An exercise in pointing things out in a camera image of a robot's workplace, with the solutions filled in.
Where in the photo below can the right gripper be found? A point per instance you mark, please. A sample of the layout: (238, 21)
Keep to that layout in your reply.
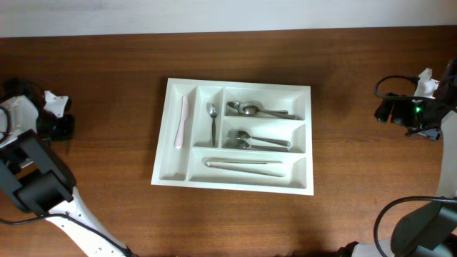
(398, 113)

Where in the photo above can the long metal tongs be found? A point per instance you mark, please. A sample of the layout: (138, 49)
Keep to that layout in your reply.
(264, 168)

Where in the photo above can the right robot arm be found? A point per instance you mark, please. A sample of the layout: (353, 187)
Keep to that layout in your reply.
(430, 229)

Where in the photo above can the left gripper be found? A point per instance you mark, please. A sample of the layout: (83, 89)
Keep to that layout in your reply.
(57, 126)

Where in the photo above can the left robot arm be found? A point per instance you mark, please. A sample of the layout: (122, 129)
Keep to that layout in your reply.
(35, 178)

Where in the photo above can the white plastic cutlery tray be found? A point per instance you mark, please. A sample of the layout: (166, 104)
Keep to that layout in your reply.
(185, 166)

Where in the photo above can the pink plastic knife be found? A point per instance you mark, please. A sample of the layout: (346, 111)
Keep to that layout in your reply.
(179, 139)

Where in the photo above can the metal fork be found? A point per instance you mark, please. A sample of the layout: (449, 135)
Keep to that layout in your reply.
(242, 144)
(241, 134)

